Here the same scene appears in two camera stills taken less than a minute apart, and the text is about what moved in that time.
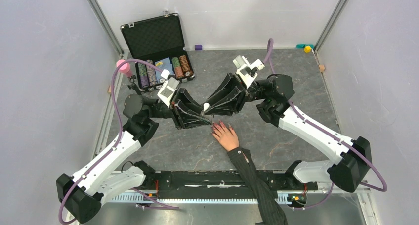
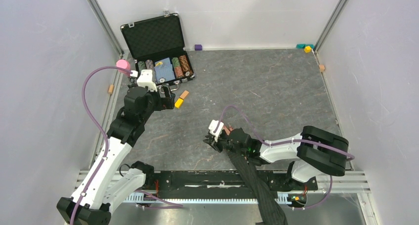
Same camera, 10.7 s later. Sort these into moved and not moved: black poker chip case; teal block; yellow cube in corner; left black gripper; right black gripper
Moved: right black gripper; left black gripper
Not moved: teal block; black poker chip case; yellow cube in corner
